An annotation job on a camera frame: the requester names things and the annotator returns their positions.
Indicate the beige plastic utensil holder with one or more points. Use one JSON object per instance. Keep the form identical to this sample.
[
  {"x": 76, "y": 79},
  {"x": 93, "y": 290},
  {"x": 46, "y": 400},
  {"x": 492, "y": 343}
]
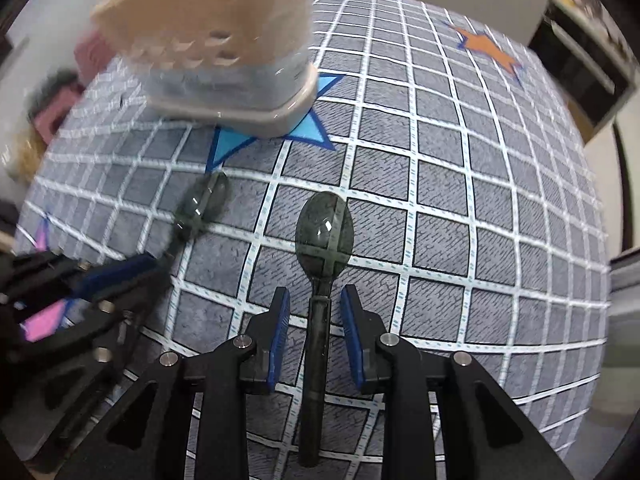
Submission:
[{"x": 225, "y": 10}]

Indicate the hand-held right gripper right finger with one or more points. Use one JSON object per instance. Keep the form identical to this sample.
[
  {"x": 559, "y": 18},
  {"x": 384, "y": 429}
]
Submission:
[{"x": 350, "y": 340}]

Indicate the pink plastic stool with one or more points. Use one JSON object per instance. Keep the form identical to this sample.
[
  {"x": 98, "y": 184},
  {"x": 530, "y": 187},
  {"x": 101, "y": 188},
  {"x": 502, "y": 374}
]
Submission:
[{"x": 50, "y": 117}]

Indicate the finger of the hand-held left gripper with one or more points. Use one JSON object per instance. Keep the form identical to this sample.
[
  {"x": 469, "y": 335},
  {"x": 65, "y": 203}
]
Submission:
[
  {"x": 115, "y": 272},
  {"x": 90, "y": 330}
]

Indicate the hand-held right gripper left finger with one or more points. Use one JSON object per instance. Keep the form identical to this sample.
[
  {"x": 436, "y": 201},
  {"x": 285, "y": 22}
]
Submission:
[{"x": 279, "y": 340}]

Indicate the grey checked star tablecloth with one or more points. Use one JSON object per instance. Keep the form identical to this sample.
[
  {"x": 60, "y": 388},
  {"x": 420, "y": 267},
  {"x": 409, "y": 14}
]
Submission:
[{"x": 475, "y": 210}]

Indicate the transparent grey plastic spoon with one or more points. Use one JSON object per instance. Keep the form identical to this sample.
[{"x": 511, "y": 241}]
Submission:
[
  {"x": 200, "y": 205},
  {"x": 317, "y": 360}
]

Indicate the dark oven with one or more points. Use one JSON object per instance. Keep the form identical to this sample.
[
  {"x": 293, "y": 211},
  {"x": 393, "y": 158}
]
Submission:
[{"x": 575, "y": 70}]

